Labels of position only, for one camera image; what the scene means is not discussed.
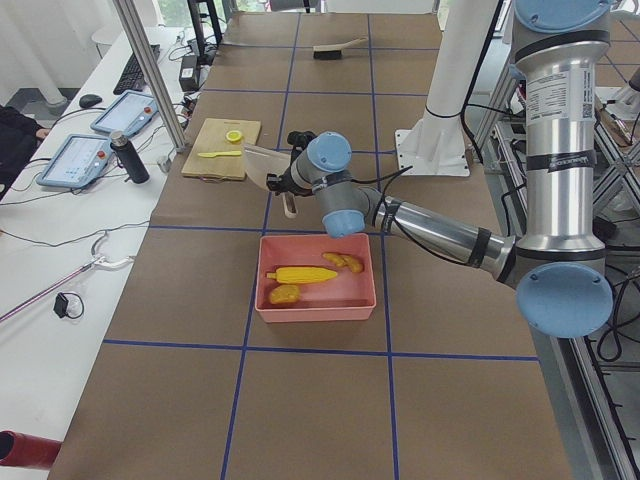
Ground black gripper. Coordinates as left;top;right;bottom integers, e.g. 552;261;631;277
266;131;316;196

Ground beige plastic dustpan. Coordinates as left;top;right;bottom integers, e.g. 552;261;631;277
243;144;290;191

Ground beige black-bristle brush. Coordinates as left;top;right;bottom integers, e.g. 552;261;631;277
313;37;369;60

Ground tan toy ginger root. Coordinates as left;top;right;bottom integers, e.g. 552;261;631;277
322;252;364;273

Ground yellow toy corn cob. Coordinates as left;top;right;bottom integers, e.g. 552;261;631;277
265;266;338;285

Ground brown toy potato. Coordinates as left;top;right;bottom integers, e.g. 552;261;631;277
268;284;301;305

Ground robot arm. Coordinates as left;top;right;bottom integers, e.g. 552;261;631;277
266;1;613;338

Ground pink plastic bin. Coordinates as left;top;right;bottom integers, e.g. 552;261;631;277
255;233;377;323

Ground yellow lemon slices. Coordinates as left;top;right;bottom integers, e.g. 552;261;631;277
225;130;244;143

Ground yellow plastic knife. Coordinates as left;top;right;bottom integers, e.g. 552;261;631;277
197;150;243;159

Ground wooden cutting board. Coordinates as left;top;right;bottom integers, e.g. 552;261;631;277
181;118;261;181

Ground black water bottle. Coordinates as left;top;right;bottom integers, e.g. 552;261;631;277
110;130;150;184

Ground upper blue teach pendant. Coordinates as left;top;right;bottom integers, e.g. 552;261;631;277
90;90;158;138

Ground blue teach pendant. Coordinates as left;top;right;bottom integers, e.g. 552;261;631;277
90;90;158;138
36;134;113;189

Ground black keyboard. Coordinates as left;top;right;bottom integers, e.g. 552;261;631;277
112;53;147;95

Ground lower blue teach pendant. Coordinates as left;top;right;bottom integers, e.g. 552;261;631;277
36;134;113;189

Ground black computer mouse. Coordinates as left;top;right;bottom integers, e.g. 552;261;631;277
78;94;103;109

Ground red cylinder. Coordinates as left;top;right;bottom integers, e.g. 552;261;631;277
1;430;62;470

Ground aluminium frame post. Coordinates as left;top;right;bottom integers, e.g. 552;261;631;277
112;0;187;153

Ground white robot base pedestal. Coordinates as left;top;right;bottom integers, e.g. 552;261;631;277
395;0;502;177

